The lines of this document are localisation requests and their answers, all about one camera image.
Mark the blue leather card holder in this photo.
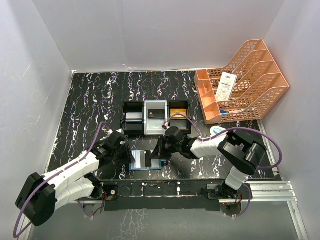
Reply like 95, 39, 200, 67
129, 150, 165, 171

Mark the three-compartment black white tray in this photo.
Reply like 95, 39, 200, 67
120, 100, 192, 137

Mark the packaged nail clipper blister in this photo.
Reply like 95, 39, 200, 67
209, 125, 226, 137

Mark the orange mesh file organizer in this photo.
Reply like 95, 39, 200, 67
194, 39, 290, 125

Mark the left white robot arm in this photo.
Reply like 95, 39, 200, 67
15, 129, 134, 227

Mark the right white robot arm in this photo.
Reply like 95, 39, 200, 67
150, 126, 267, 199

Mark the gold credit card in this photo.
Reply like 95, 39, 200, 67
170, 108, 188, 118

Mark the black credit card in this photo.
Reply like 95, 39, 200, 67
148, 109, 166, 119

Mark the white credit card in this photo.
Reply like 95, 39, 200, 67
125, 112, 143, 121

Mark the white paper receipt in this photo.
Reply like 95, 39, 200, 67
215, 72, 237, 102

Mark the aluminium frame rail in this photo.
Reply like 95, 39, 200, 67
21, 181, 308, 240

